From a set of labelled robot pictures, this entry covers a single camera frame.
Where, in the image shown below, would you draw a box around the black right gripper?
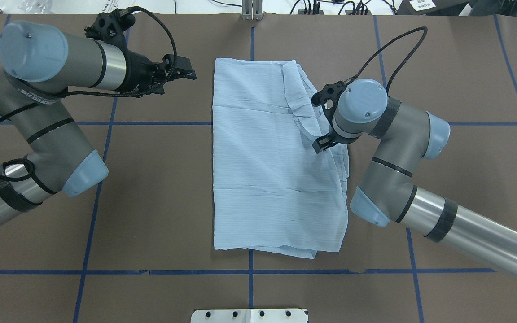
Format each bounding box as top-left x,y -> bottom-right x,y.
311,80 -> 353,154

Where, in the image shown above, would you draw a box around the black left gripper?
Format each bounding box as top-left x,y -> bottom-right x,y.
84,9 -> 197,97

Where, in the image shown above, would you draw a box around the light blue button shirt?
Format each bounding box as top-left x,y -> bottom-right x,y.
212,58 -> 349,259

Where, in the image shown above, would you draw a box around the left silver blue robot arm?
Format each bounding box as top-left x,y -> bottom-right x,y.
0,6 -> 197,226

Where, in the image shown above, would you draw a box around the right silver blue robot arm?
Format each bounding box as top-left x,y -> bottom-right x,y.
311,78 -> 517,280

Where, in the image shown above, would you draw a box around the grey aluminium frame post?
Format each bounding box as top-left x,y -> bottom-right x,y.
241,0 -> 264,21

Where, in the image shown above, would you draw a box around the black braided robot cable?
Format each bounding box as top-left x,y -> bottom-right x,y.
344,26 -> 428,96

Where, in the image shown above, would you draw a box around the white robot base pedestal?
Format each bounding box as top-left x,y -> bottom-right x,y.
190,308 -> 310,323

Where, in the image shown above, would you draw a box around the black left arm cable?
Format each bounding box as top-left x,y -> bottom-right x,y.
0,6 -> 178,182

